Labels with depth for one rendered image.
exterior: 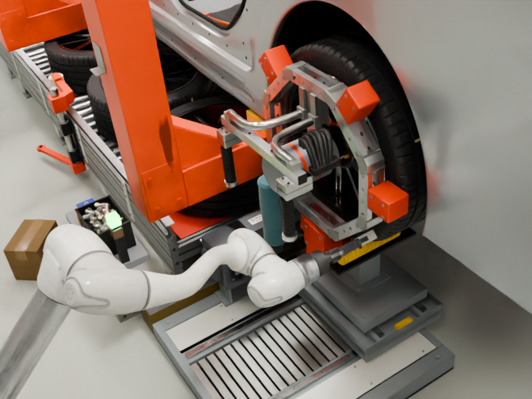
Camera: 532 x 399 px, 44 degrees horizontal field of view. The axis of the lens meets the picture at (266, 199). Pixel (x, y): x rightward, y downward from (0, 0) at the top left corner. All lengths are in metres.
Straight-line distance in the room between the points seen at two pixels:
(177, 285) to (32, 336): 0.38
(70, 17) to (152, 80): 2.00
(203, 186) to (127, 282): 0.93
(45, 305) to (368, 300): 1.20
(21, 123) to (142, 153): 2.25
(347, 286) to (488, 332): 0.58
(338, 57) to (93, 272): 0.90
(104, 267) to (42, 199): 2.09
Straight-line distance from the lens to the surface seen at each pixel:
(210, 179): 2.46
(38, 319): 1.76
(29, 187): 3.80
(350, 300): 2.47
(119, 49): 2.11
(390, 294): 2.49
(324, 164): 1.80
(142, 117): 2.22
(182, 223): 2.81
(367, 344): 2.43
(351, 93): 1.78
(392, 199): 1.84
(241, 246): 1.96
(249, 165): 2.53
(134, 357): 2.70
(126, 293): 1.59
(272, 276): 1.90
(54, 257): 1.71
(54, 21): 4.12
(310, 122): 1.95
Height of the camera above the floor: 2.01
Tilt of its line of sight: 37 degrees down
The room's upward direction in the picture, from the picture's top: 6 degrees counter-clockwise
